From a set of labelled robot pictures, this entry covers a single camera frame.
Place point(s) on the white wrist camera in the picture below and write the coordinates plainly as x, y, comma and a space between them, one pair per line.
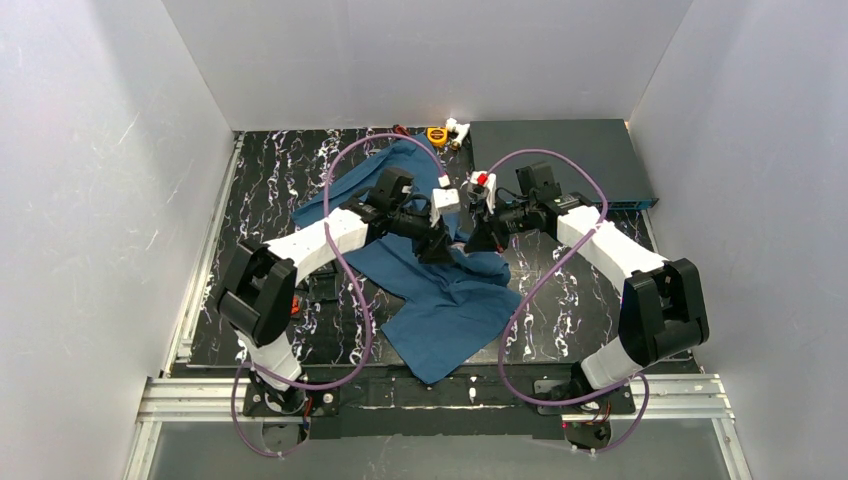
444, 200
481, 189

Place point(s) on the small white figurine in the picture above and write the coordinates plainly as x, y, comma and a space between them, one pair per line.
459, 131

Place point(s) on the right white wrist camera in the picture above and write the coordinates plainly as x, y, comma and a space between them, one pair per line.
481, 189

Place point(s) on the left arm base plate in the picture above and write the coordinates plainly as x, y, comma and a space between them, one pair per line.
261, 400

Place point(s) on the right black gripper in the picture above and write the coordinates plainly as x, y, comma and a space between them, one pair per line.
486, 229

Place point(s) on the aluminium frame rail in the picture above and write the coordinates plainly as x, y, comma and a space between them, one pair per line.
218, 400

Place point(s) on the yellow tape measure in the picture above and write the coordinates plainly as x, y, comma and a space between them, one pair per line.
437, 136

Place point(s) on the blue t-shirt garment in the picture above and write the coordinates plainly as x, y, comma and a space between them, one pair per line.
450, 312

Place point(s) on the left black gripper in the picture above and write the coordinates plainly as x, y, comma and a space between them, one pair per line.
431, 235

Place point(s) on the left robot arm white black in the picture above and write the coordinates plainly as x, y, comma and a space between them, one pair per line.
257, 291

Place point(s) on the red handled tool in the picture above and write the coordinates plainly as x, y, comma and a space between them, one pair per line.
400, 130

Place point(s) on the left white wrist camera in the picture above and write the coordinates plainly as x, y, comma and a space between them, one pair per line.
444, 200

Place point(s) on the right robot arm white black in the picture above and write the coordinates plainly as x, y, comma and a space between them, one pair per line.
662, 309

